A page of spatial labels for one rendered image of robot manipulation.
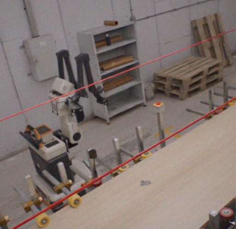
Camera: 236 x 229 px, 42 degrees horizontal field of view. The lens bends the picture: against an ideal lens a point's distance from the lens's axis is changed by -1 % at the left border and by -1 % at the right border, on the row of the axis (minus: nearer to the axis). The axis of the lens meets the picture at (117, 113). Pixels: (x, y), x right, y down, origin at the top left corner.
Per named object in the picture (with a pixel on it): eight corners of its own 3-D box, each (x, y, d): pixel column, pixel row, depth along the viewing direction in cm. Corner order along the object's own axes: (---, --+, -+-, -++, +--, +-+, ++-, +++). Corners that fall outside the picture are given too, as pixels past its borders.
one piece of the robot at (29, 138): (43, 154, 316) (29, 141, 303) (30, 143, 343) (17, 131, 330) (50, 147, 319) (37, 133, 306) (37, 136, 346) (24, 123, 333)
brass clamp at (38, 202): (23, 209, 214) (21, 203, 212) (40, 199, 221) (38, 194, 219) (26, 213, 209) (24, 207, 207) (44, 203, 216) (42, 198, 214)
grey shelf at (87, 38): (93, 117, 557) (76, 32, 493) (131, 100, 603) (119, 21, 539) (108, 124, 524) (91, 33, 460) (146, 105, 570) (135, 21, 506)
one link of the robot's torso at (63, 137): (65, 155, 344) (60, 136, 334) (54, 147, 366) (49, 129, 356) (85, 145, 358) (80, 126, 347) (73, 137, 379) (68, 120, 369)
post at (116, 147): (120, 186, 267) (111, 138, 247) (123, 183, 268) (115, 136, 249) (123, 187, 264) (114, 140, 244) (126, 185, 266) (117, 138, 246)
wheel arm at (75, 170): (69, 170, 268) (68, 165, 266) (73, 168, 269) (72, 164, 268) (97, 191, 235) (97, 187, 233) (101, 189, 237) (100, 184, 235)
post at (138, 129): (141, 172, 279) (134, 126, 259) (144, 170, 281) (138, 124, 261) (144, 173, 277) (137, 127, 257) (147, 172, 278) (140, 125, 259)
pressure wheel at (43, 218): (36, 212, 198) (47, 211, 203) (33, 223, 199) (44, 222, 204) (40, 216, 193) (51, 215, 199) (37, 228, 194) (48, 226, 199)
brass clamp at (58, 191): (54, 191, 227) (52, 186, 225) (69, 183, 233) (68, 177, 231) (58, 195, 222) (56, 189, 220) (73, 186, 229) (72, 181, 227)
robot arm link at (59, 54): (54, 50, 342) (57, 51, 334) (64, 48, 349) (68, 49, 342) (57, 88, 357) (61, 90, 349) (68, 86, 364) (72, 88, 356)
